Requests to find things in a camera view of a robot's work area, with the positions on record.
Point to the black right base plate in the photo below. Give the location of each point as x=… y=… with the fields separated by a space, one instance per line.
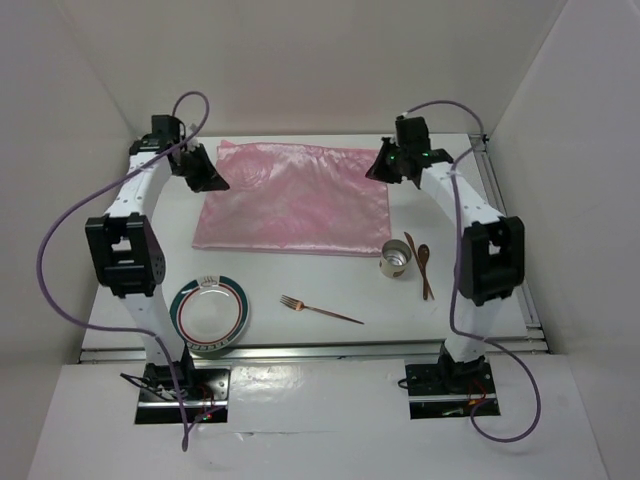
x=430 y=397

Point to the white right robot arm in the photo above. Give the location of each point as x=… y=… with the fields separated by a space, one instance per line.
x=474 y=307

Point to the aluminium table edge rail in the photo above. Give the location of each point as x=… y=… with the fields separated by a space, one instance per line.
x=310 y=350

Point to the paper cup silver interior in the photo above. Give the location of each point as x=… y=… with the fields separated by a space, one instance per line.
x=395 y=258

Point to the brown wooden knife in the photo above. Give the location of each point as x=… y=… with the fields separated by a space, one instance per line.
x=414 y=247

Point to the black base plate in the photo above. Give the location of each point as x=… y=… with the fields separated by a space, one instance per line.
x=430 y=397
x=205 y=399

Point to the pink rose satin placemat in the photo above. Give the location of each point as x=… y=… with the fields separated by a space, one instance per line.
x=295 y=198

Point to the copper fork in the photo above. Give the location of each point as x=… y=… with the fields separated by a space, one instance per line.
x=299 y=306

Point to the aluminium side rail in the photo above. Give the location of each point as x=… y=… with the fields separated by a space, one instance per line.
x=506 y=259

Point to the brown wooden spoon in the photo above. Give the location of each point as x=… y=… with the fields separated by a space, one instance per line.
x=423 y=258

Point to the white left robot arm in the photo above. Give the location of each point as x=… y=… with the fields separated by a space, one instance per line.
x=126 y=253

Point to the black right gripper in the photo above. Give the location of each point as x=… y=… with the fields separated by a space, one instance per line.
x=378 y=171

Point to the white plate green red rim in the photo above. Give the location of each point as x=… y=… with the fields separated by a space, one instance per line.
x=210 y=313

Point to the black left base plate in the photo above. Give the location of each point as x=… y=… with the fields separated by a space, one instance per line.
x=205 y=399

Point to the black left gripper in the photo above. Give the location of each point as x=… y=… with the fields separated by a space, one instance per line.
x=207 y=179

